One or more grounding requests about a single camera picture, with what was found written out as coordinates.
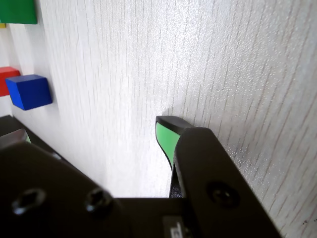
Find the green wooden cube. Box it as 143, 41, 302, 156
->
0, 0, 38, 25

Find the blue wooden cube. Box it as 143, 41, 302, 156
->
5, 74, 53, 111

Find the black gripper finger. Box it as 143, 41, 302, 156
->
0, 128, 131, 238

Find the red wooden cube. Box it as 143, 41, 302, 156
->
0, 66, 21, 97

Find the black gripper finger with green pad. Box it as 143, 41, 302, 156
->
155, 116, 283, 238

